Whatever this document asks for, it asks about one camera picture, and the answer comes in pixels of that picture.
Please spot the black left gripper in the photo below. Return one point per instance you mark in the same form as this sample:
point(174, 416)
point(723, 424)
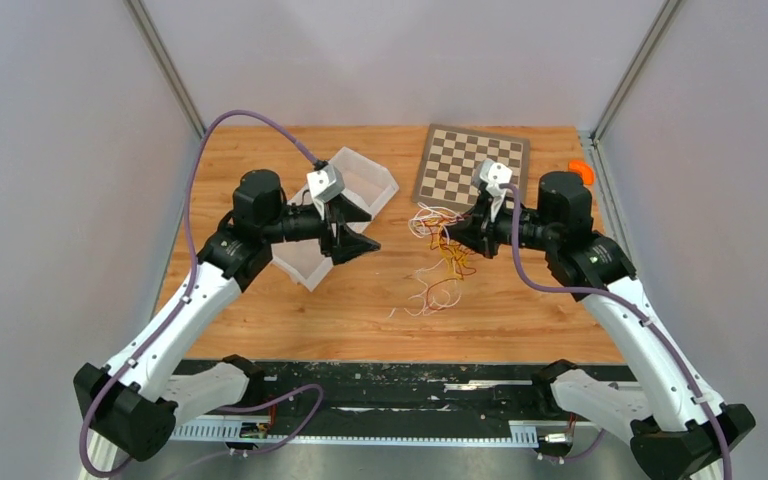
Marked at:
point(348, 245)

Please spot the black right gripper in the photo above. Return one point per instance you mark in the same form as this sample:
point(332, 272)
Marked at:
point(477, 233)

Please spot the orange plastic elbow piece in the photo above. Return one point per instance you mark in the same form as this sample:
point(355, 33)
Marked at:
point(583, 169)

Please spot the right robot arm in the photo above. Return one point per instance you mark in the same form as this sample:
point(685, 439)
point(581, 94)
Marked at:
point(677, 426)

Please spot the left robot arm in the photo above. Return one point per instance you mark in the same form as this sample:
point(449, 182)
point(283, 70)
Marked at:
point(136, 400)

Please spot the white three-compartment plastic bin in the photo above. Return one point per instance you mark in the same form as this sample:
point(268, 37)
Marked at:
point(368, 185)

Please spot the wooden chessboard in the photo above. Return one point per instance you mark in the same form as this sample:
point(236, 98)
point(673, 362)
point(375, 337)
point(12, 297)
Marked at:
point(451, 157)

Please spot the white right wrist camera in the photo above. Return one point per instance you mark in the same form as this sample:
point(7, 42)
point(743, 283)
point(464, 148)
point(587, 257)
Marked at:
point(490, 176)

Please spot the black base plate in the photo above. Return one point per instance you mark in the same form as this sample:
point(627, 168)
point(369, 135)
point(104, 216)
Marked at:
point(404, 400)

